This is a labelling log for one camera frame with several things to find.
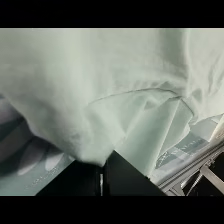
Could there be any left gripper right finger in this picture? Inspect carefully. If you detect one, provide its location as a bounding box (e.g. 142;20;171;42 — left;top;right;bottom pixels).
103;149;166;197

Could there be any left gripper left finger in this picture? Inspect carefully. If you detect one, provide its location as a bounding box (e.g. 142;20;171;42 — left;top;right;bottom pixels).
35;159;104;197

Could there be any pale green T-shirt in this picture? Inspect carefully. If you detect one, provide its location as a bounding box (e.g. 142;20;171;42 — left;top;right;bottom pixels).
0;28;224;177

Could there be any tan garment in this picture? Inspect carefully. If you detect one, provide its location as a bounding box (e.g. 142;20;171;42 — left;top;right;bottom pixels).
213;114;224;142

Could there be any silver frame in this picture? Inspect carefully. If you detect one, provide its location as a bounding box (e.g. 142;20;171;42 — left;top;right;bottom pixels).
155;139;224;197

